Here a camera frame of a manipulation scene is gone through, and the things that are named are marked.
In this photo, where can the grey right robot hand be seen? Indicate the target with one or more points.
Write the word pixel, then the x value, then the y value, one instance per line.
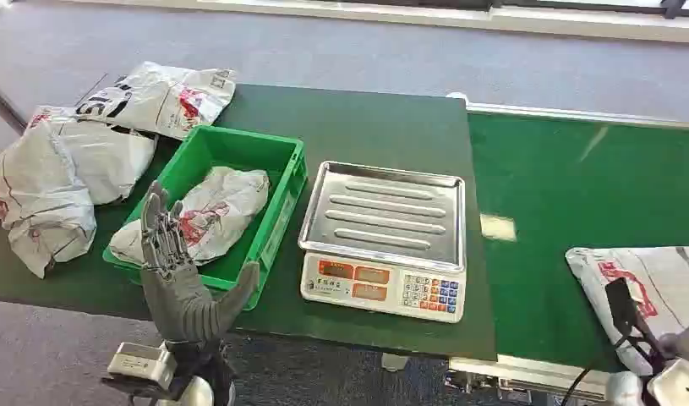
pixel 621 305

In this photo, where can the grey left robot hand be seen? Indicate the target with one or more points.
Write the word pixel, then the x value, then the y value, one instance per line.
pixel 179 297

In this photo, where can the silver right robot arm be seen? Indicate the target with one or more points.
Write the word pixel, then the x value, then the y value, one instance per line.
pixel 624 389

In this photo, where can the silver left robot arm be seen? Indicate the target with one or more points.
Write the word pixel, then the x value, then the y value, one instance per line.
pixel 207 372

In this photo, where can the flat grey parcel red print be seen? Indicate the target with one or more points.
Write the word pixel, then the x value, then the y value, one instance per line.
pixel 657 274

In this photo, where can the green conveyor belt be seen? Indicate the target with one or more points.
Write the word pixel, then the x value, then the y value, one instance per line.
pixel 568 190

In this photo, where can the smooth grey parcel bag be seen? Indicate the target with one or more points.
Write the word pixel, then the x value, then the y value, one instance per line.
pixel 106 159

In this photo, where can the green plastic crate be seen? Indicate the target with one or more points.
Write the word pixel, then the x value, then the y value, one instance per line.
pixel 277 168

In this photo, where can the large crumpled grey parcel bag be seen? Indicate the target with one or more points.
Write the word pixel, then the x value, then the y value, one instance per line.
pixel 39 196

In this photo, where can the grey parcel bag black numerals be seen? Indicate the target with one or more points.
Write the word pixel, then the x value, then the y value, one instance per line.
pixel 159 98

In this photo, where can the white electronic scale steel tray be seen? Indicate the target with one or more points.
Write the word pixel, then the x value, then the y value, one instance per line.
pixel 383 224

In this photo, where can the grey metal pole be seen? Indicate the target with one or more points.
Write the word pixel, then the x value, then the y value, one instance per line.
pixel 5 106

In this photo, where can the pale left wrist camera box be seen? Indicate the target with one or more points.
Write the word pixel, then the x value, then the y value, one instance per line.
pixel 142 364

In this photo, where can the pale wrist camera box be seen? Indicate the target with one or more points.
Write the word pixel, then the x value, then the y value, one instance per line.
pixel 680 386
pixel 142 364

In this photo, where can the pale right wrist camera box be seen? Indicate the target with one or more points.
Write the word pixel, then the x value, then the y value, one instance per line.
pixel 680 386

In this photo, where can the silver conveyor frame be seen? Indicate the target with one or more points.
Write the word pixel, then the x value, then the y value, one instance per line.
pixel 523 375

